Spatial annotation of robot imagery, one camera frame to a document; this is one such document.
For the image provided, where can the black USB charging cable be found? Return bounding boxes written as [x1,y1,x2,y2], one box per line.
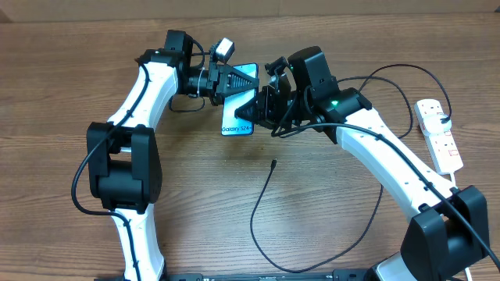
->
[249,63,453,274]

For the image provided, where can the white charger plug adapter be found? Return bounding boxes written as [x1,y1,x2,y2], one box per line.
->
[420,114,452,137]

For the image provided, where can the blue Galaxy S24 smartphone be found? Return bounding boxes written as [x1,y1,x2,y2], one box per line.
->
[221,63,259,137]

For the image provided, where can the white power strip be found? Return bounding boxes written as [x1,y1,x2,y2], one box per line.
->
[415,99,463,175]

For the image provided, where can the white power strip cord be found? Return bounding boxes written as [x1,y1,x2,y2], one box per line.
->
[449,171,473,281]

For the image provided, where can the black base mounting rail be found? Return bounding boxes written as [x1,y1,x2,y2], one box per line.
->
[93,267,442,281]

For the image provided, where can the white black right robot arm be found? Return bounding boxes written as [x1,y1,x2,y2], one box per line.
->
[234,46,493,280]

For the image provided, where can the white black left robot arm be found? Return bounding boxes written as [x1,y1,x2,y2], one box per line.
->
[81,30,259,280]

